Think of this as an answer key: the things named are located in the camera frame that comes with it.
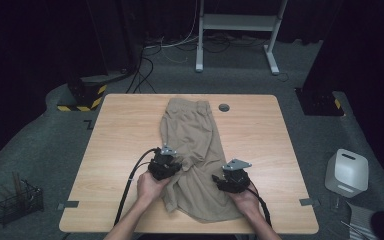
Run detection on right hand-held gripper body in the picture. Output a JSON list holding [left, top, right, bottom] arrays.
[[222, 158, 253, 194]]

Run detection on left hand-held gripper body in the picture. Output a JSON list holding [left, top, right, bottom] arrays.
[[147, 144, 179, 182]]

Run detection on khaki shorts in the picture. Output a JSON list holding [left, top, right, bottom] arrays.
[[159, 97, 244, 224]]

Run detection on person's right hand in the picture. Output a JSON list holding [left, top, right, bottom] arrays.
[[228, 188, 262, 218]]

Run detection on person's left hand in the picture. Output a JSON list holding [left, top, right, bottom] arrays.
[[136, 171, 171, 204]]

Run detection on grey tape piece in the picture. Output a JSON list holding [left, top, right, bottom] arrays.
[[57, 200, 80, 211], [299, 198, 321, 207]]

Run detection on yellow black striped base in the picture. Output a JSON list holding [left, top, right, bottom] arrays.
[[57, 75, 108, 113]]

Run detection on white box appliance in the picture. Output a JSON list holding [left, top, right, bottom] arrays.
[[324, 148, 369, 199]]

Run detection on black floor base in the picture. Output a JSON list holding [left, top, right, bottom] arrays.
[[294, 87, 345, 117]]

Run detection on grey ribbed sheet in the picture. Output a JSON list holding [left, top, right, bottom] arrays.
[[346, 203, 378, 240]]

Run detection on white metal stand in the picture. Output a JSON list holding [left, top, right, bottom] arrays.
[[195, 0, 288, 76]]

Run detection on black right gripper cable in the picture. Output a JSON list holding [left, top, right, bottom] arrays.
[[246, 181, 273, 229]]

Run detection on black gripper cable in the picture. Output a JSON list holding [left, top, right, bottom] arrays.
[[114, 148, 158, 228], [246, 181, 273, 229]]

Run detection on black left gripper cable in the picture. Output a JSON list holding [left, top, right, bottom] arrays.
[[114, 148, 158, 228]]

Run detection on black floor cables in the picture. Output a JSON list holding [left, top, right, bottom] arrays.
[[126, 46, 158, 94]]

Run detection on white floor cable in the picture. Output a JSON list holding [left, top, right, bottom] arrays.
[[144, 0, 201, 64]]

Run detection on black cable bundle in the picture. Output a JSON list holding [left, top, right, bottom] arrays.
[[203, 33, 268, 54]]

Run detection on black wire basket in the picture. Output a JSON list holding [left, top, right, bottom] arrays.
[[0, 179, 44, 226]]

